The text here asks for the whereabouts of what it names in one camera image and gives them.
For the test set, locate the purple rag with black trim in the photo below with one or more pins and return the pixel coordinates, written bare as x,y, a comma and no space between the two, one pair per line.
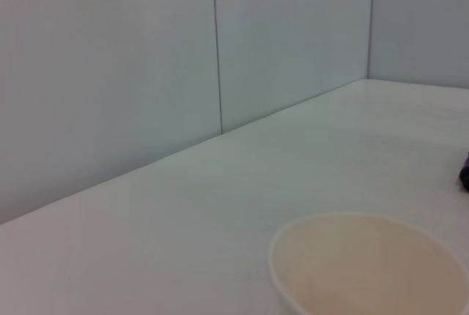
465,174

